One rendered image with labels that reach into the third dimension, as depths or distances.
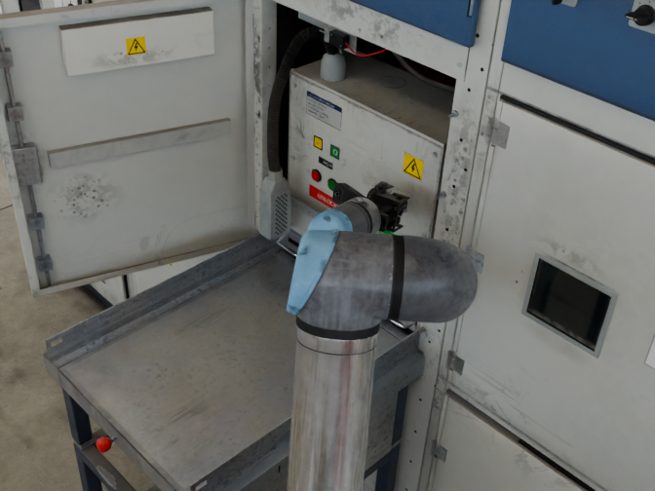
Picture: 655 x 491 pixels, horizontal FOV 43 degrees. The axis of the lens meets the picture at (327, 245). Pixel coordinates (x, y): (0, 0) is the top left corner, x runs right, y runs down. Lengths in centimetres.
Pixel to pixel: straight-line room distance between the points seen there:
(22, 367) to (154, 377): 139
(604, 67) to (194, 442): 111
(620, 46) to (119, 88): 116
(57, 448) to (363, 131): 163
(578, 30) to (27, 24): 113
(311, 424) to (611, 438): 81
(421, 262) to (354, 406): 22
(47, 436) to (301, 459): 197
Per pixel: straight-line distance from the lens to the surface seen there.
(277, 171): 213
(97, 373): 204
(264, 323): 212
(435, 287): 109
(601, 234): 157
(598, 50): 146
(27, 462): 303
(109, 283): 337
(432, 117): 192
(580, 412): 181
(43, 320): 353
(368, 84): 204
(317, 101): 205
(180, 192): 226
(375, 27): 178
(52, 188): 215
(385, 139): 192
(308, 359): 113
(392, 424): 218
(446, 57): 167
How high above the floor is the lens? 226
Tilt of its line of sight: 36 degrees down
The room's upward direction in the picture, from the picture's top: 3 degrees clockwise
